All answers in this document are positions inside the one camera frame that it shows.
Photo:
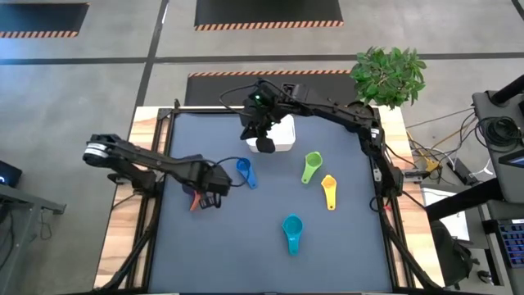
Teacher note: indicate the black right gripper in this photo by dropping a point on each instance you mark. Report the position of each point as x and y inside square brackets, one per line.
[262, 108]

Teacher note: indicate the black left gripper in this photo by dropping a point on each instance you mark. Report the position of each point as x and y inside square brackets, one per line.
[209, 180]

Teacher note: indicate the red measuring cup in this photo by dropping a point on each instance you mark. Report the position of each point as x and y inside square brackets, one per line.
[194, 202]

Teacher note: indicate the blue measuring cup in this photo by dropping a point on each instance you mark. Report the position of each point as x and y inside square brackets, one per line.
[250, 180]

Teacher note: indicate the green measuring cup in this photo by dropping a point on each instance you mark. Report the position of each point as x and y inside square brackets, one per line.
[313, 160]

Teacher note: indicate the yellow measuring cup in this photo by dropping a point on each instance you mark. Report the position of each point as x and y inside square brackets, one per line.
[328, 182]

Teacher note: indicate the teal measuring cup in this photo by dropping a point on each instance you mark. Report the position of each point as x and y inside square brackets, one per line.
[292, 227]

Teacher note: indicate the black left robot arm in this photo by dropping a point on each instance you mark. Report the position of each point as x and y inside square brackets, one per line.
[135, 157]

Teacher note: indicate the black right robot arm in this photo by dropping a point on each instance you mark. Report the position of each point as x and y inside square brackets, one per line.
[327, 108]

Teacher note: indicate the white plastic basket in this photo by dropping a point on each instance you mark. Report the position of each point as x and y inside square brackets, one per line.
[282, 135]

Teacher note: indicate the black floor mat striped edge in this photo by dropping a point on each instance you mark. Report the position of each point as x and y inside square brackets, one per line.
[41, 18]
[221, 90]
[266, 12]

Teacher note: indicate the black plant pot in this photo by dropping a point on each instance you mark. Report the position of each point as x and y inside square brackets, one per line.
[356, 105]

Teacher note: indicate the green leafy plant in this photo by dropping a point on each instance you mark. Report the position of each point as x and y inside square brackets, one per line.
[387, 78]

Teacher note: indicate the grey desk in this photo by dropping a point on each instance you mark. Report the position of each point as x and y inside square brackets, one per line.
[20, 205]

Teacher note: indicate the white paper sheet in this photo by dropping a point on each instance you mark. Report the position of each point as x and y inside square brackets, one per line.
[446, 205]

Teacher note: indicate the dark screen device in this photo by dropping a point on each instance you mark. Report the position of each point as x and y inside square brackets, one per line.
[9, 174]

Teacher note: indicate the black power adapter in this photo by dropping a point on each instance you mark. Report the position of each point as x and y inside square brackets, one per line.
[460, 171]

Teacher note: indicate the black bag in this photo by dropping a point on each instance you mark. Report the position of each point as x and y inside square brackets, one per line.
[452, 254]

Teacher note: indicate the grey equipment cart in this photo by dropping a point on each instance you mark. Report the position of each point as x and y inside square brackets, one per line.
[503, 176]

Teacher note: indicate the backlit keyboard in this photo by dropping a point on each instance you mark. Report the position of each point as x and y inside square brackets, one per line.
[516, 243]

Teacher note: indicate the black aluminium table frame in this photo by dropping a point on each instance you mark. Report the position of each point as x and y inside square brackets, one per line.
[163, 123]

